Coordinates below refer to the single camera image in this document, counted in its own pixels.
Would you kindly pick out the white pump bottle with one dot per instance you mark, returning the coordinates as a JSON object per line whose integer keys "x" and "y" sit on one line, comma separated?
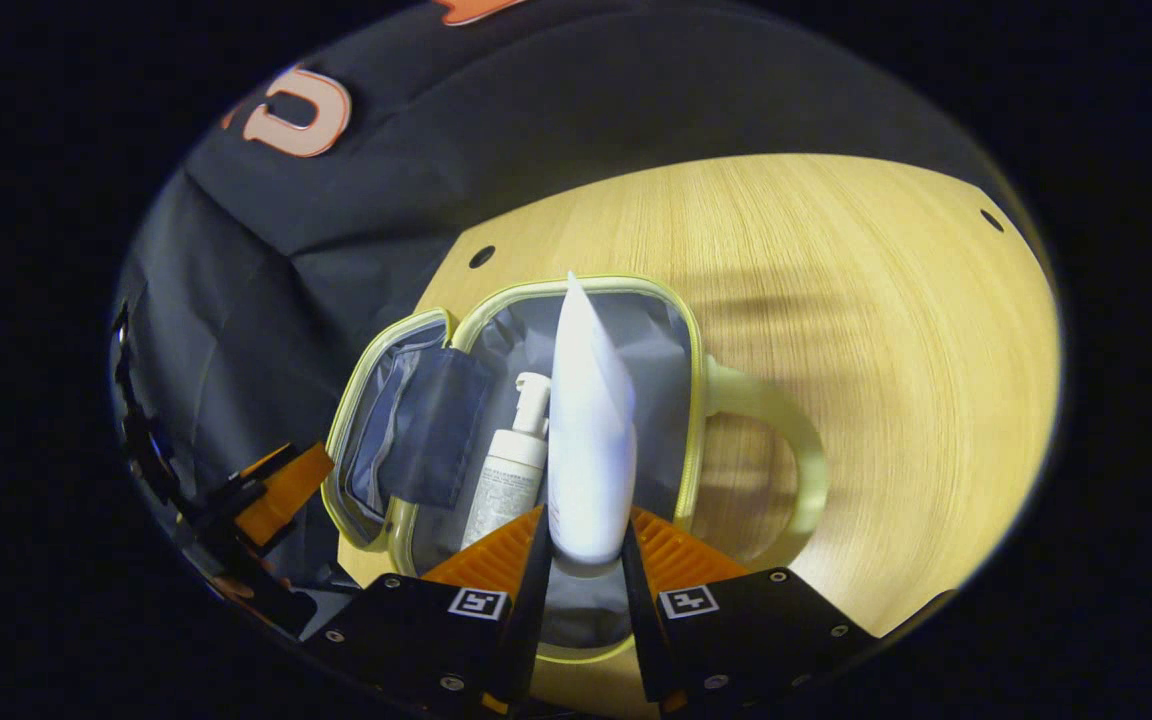
{"x": 508, "y": 480}

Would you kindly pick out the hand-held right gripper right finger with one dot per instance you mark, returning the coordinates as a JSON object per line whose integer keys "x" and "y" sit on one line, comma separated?
{"x": 641, "y": 620}

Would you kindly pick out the pale yellow suitcase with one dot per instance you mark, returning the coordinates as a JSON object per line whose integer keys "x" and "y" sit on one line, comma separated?
{"x": 656, "y": 350}

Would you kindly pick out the white squeeze tube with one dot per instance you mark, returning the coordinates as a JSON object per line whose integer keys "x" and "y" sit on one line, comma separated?
{"x": 591, "y": 450}

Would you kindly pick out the black backdrop cloth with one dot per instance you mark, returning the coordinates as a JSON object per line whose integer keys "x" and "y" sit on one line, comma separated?
{"x": 336, "y": 200}

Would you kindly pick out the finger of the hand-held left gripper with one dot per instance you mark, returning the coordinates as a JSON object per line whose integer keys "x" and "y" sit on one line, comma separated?
{"x": 281, "y": 490}
{"x": 236, "y": 588}

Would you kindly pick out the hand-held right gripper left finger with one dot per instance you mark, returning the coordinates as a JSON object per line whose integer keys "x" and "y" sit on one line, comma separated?
{"x": 526, "y": 620}

